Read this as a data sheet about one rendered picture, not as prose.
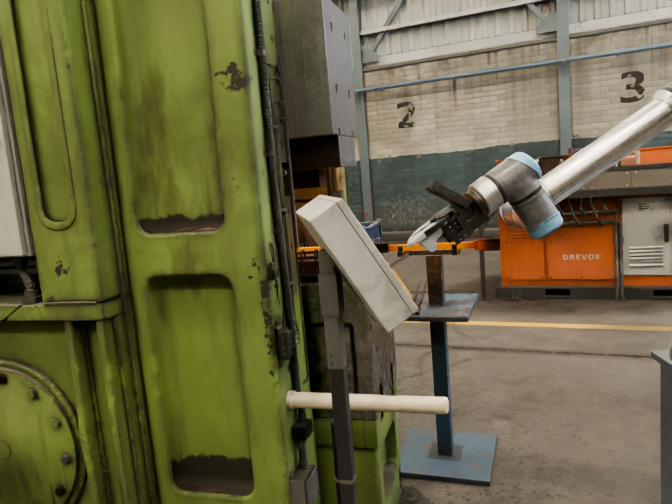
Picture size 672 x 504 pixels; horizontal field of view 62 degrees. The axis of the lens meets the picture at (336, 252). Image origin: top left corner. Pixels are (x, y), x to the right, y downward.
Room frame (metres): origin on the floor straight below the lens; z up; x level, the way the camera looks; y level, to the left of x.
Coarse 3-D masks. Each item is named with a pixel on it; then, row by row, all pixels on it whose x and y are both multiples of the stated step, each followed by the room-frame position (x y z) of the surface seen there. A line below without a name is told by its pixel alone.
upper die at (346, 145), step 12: (300, 144) 1.76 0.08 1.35; (312, 144) 1.74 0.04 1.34; (324, 144) 1.73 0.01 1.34; (336, 144) 1.72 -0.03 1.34; (348, 144) 1.83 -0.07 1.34; (300, 156) 1.76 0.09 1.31; (312, 156) 1.75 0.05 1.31; (324, 156) 1.73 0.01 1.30; (336, 156) 1.72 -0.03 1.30; (348, 156) 1.82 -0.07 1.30; (300, 168) 1.76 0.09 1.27; (312, 168) 1.75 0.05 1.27; (324, 168) 1.87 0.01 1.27
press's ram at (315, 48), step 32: (288, 0) 1.70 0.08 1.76; (320, 0) 1.67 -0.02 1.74; (288, 32) 1.70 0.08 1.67; (320, 32) 1.68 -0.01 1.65; (288, 64) 1.71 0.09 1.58; (320, 64) 1.68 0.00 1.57; (288, 96) 1.71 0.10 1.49; (320, 96) 1.68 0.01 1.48; (352, 96) 1.93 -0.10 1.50; (288, 128) 1.71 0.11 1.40; (320, 128) 1.68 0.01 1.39; (352, 128) 1.90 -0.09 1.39
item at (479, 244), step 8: (480, 240) 2.08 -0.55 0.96; (488, 240) 2.07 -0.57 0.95; (496, 240) 2.06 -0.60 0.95; (392, 248) 2.19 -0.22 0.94; (408, 248) 2.17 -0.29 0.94; (416, 248) 2.16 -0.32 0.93; (440, 248) 2.13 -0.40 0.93; (448, 248) 2.12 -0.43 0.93; (464, 248) 2.10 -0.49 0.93; (480, 248) 2.08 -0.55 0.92; (488, 248) 2.07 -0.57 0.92; (496, 248) 2.06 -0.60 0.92
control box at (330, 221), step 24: (312, 216) 1.12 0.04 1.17; (336, 216) 1.09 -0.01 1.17; (336, 240) 1.09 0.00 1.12; (360, 240) 1.09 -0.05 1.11; (336, 264) 1.20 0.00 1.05; (360, 264) 1.09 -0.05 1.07; (384, 264) 1.10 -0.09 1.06; (360, 288) 1.09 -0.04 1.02; (384, 288) 1.10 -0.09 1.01; (384, 312) 1.10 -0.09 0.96; (408, 312) 1.11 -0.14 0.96
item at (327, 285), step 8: (320, 280) 1.25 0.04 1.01; (328, 280) 1.24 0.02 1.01; (336, 280) 1.23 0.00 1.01; (344, 280) 1.30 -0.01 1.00; (320, 288) 1.25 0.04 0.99; (328, 288) 1.24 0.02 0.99; (336, 288) 1.23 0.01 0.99; (352, 288) 1.21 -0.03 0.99; (320, 296) 1.25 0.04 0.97; (328, 296) 1.24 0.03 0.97; (336, 296) 1.24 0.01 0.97; (328, 304) 1.24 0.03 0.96; (336, 304) 1.24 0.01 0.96; (328, 312) 1.24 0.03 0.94; (336, 312) 1.24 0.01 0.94
